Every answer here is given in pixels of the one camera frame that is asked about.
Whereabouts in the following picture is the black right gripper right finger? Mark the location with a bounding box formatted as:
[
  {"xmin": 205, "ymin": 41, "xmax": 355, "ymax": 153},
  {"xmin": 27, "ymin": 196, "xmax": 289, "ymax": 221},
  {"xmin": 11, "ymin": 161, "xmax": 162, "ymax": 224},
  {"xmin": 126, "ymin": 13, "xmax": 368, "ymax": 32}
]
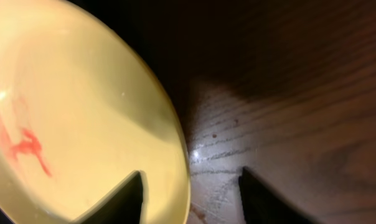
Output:
[{"xmin": 238, "ymin": 167, "xmax": 315, "ymax": 224}]

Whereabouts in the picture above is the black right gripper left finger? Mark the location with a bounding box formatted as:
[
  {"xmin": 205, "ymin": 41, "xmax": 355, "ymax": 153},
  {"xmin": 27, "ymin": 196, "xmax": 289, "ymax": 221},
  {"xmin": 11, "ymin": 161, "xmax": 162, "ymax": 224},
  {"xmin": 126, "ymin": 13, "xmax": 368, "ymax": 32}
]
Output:
[{"xmin": 73, "ymin": 171, "xmax": 144, "ymax": 224}]

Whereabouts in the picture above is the yellow plate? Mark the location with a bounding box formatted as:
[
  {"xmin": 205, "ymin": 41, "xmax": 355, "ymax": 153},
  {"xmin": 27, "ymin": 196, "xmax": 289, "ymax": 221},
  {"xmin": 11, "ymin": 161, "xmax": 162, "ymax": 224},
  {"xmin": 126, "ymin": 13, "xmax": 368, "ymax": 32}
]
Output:
[{"xmin": 0, "ymin": 0, "xmax": 191, "ymax": 224}]

